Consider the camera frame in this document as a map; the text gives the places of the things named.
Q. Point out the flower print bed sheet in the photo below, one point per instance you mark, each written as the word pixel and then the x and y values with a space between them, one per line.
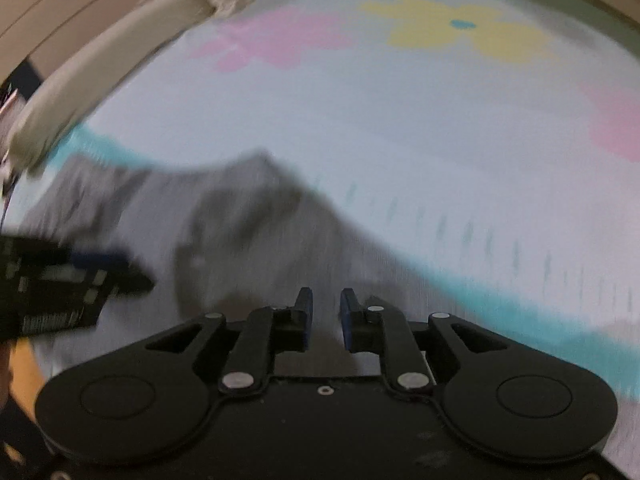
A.
pixel 425 125

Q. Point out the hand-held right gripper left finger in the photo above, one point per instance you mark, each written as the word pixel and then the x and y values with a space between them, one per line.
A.
pixel 305 312

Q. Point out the wooden bed frame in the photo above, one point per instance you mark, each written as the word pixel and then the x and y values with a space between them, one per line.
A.
pixel 75 0

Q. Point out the grey pants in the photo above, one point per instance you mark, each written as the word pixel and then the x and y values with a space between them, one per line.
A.
pixel 280 240

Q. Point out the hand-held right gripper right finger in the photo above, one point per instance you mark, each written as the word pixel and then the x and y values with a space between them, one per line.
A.
pixel 347 317

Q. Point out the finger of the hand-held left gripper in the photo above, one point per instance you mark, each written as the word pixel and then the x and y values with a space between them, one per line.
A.
pixel 115 267

